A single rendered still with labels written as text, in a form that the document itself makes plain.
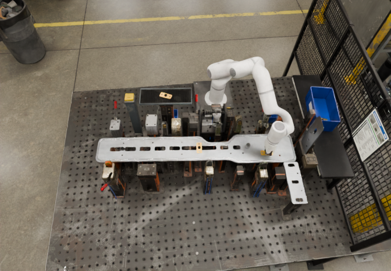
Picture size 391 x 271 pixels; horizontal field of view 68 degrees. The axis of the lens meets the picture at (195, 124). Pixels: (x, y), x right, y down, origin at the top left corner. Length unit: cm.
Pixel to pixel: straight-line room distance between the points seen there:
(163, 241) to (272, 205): 81
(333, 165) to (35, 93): 333
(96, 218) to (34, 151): 152
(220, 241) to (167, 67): 246
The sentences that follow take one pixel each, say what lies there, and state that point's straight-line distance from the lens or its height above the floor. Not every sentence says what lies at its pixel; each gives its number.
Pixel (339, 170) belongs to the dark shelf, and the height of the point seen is 103.
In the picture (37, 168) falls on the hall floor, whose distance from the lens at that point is 342.
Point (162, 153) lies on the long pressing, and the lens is 200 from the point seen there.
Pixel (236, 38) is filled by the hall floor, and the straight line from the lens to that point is 435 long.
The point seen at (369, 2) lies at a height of 84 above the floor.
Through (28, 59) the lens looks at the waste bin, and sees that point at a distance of 434.
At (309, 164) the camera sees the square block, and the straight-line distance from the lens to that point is 206.
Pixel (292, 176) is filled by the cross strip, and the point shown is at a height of 100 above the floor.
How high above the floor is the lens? 277
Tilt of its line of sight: 57 degrees down
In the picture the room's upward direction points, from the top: 2 degrees clockwise
